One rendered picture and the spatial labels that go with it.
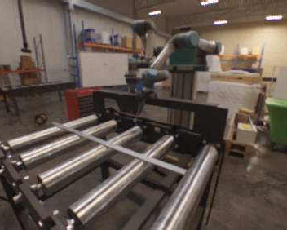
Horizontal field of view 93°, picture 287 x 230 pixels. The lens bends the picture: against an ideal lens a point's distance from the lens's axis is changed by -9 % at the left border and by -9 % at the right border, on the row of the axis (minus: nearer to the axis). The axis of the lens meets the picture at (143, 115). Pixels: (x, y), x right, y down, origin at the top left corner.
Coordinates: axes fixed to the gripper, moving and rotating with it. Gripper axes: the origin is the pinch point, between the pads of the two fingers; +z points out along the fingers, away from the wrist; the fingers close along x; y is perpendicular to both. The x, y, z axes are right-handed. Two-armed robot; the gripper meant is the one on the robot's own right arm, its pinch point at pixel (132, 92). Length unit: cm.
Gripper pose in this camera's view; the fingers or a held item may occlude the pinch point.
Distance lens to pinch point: 144.9
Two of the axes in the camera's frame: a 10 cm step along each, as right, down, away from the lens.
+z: 0.0, 9.5, 3.0
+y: 5.7, -2.5, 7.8
